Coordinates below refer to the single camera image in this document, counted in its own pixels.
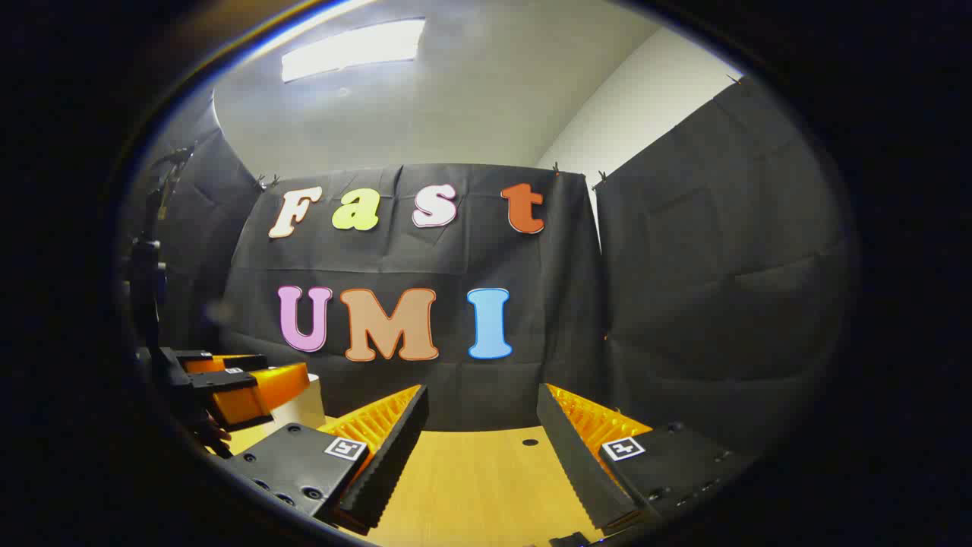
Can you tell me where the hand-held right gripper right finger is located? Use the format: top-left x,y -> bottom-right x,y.
536,382 -> 760,533

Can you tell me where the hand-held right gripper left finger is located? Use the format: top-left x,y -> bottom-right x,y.
225,384 -> 431,536

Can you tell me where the white desktop garbage bin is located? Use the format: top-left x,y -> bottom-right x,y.
270,374 -> 327,431

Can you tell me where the wooden desktop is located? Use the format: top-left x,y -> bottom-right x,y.
220,414 -> 635,547

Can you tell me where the plain black backdrop cloth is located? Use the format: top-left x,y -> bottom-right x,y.
121,125 -> 263,352
592,76 -> 859,460

